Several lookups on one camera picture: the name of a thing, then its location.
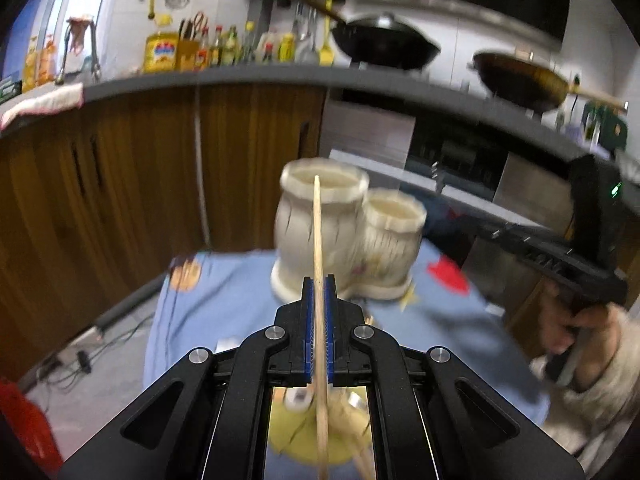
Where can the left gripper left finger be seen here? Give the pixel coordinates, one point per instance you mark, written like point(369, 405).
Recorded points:
point(276, 356)

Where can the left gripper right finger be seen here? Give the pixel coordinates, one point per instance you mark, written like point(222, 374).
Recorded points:
point(396, 379)

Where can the wooden chopstick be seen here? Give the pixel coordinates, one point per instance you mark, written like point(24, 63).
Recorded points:
point(320, 364)

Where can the wooden kitchen cabinet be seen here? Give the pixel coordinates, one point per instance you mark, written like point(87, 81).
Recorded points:
point(96, 201)

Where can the person's right hand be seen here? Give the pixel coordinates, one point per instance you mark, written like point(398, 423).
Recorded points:
point(559, 329)

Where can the blue cartoon tablecloth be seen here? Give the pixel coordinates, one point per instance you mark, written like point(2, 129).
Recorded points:
point(233, 299)

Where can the cream ceramic utensil holder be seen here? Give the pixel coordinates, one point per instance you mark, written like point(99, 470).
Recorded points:
point(370, 237)

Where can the brown frying pan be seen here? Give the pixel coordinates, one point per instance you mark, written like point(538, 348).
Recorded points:
point(532, 86)

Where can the red plastic bag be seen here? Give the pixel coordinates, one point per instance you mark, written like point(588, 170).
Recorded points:
point(28, 448)

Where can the black wok with lid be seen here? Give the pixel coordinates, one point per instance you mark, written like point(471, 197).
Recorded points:
point(379, 40)

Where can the yellow cooking oil bottle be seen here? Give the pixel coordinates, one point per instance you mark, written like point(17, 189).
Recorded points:
point(160, 51)

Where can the white red dish cloth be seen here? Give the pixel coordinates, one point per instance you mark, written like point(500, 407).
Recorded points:
point(56, 101)

